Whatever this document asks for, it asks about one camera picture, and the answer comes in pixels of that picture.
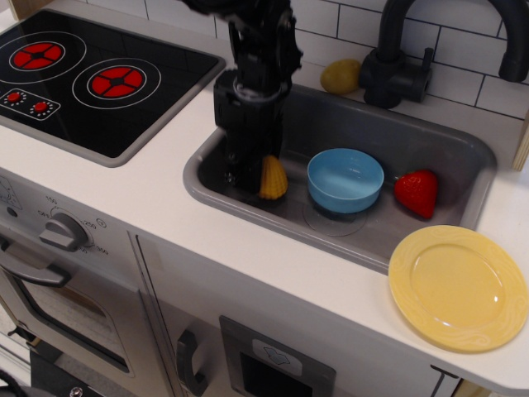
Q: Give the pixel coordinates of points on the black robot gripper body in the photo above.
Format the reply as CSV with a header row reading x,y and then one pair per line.
x,y
252,122

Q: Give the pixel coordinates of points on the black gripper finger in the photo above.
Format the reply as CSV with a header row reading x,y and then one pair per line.
x,y
244,173

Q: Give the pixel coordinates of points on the yellow toy corn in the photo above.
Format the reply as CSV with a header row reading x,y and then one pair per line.
x,y
274,180

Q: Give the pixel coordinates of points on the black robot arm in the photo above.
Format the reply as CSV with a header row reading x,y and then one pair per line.
x,y
263,42

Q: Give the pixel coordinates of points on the blue plastic bowl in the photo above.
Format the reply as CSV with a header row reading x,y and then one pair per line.
x,y
344,180

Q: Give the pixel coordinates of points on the grey toy sink basin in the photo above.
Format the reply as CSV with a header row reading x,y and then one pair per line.
x,y
315,121

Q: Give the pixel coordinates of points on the yellow toy potato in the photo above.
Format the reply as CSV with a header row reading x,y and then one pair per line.
x,y
341,77

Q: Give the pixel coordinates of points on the black toy faucet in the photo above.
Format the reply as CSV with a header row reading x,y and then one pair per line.
x,y
387,77

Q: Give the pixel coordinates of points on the black toy stovetop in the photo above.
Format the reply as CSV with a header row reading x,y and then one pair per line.
x,y
94,90

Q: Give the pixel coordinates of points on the red toy strawberry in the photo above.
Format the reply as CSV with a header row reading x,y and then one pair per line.
x,y
417,191

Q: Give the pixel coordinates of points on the grey oven knob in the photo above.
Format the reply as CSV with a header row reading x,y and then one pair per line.
x,y
63,232

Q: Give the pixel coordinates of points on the grey dishwasher panel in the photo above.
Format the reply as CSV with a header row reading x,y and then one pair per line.
x,y
260,366

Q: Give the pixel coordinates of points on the toy oven door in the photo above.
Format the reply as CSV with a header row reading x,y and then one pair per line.
x,y
68,321

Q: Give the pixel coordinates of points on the yellow plastic plate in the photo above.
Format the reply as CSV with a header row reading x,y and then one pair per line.
x,y
458,289

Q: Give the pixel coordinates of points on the grey oven door handle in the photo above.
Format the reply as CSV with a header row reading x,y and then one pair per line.
x,y
49,276

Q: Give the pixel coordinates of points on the grey cabinet door handle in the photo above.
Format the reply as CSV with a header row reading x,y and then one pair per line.
x,y
194,382

